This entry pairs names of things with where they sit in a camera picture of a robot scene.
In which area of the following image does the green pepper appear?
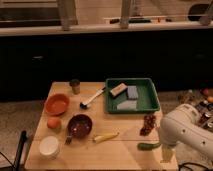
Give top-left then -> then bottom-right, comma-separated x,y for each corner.
137,142 -> 161,151

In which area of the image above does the grey sponge upper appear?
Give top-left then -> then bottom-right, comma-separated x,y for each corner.
127,86 -> 138,100

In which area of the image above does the orange bowl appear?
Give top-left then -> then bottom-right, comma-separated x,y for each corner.
44,94 -> 69,116

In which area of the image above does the red grape bunch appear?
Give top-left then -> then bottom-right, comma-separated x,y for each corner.
140,115 -> 156,136

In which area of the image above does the small dark utensil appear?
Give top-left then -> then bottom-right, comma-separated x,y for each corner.
65,135 -> 72,145

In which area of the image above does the white handled dish brush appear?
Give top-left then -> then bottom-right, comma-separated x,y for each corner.
80,87 -> 105,109

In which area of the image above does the yellow banana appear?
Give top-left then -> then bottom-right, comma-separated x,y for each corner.
93,133 -> 119,143

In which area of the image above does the orange fruit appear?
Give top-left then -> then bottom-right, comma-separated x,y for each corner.
47,117 -> 61,130

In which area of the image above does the green plastic tray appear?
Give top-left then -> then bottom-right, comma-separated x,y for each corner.
105,78 -> 160,114

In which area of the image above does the dark purple bowl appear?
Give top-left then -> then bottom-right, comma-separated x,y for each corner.
67,114 -> 93,139

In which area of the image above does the grey sponge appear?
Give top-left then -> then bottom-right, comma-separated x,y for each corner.
117,100 -> 137,110
127,86 -> 138,100

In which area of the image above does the grey sponge lower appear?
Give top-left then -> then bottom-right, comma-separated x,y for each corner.
117,100 -> 137,110

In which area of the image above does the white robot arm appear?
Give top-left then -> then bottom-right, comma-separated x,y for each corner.
158,104 -> 213,161

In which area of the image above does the black stand pole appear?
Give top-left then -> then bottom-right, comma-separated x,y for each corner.
12,130 -> 27,171

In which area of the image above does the wooden block brush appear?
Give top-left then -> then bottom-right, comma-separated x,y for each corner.
110,83 -> 127,97

